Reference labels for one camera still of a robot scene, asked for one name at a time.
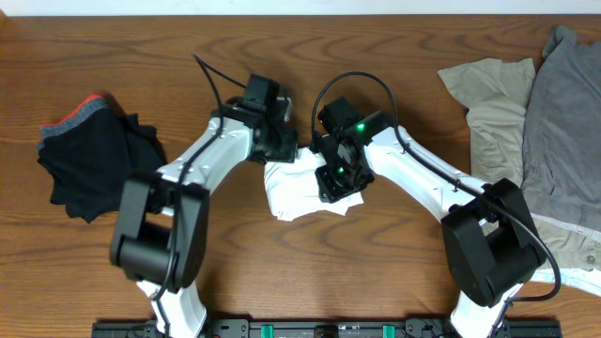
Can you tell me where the white printed t-shirt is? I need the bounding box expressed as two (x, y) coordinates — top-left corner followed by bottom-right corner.
(264, 147), (363, 222)

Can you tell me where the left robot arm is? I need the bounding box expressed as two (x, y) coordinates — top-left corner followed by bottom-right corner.
(109, 75), (298, 337)

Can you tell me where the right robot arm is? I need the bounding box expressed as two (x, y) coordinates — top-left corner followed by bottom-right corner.
(314, 98), (547, 337)

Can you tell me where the khaki beige garment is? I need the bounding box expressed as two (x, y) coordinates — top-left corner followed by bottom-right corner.
(438, 58), (600, 270)

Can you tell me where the black folded garment stack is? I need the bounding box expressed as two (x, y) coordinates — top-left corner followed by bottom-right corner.
(37, 95), (166, 223)

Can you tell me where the grey garment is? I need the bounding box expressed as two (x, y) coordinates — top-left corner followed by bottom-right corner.
(521, 26), (600, 231)

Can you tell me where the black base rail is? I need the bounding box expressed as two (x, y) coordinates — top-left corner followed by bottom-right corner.
(91, 317), (562, 338)

